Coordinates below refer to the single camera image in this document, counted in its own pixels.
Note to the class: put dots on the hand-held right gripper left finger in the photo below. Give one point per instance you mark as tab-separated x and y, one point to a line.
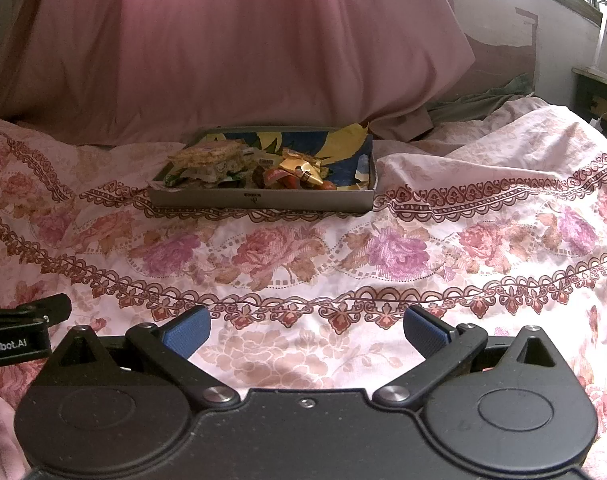
186	332

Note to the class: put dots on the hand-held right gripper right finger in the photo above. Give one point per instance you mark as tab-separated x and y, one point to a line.
426	332

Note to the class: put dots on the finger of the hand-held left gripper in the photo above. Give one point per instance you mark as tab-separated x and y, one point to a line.
48	307

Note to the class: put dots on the grey box with colourful lining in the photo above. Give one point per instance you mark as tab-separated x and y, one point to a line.
208	201

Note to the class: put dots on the clear cracker packet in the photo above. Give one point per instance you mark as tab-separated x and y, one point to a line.
208	157

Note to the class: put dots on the orange candy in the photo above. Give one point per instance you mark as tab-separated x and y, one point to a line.
279	178

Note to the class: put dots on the gold foil snack packet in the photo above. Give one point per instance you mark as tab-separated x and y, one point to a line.
301	164

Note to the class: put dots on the floral bedsheet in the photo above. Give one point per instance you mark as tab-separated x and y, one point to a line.
333	260

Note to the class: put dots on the dusty pink cloth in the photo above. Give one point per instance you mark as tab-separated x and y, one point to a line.
403	125

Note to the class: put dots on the grey-green cloth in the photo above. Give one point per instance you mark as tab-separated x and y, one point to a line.
483	95

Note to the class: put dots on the dark wooden nightstand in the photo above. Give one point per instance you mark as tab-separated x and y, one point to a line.
589	95

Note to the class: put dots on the large pink pillow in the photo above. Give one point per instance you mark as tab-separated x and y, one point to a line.
233	45

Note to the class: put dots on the white desk lamp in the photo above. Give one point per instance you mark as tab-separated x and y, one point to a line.
602	35

